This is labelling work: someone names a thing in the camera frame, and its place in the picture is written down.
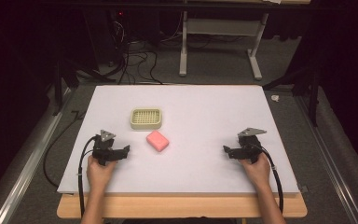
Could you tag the pink soap bar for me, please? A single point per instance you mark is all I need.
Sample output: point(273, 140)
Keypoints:
point(157, 141)

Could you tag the person's right hand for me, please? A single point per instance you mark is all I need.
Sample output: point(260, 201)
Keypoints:
point(259, 174)

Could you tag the white table cover board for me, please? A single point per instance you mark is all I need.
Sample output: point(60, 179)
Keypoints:
point(199, 124)

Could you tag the white metal desk frame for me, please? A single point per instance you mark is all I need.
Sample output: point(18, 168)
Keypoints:
point(222, 26)

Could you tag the black metal stand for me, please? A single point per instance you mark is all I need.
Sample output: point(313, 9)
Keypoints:
point(65, 77)
point(307, 84)

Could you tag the aluminium floor rail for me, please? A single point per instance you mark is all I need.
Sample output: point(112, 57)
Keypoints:
point(329, 149)
point(28, 158)

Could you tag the dark computer tower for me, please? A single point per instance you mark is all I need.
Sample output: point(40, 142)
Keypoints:
point(105, 34)

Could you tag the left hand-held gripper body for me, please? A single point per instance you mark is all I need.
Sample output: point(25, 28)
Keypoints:
point(102, 149)

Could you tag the person's left hand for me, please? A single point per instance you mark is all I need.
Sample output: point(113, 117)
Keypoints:
point(98, 174)

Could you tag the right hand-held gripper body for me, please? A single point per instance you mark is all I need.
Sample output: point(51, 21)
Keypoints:
point(250, 149)

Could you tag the wooden table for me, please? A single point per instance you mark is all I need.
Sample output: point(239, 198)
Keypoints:
point(183, 207)

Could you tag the small white crumpled scrap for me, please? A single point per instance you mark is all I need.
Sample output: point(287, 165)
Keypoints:
point(275, 98)

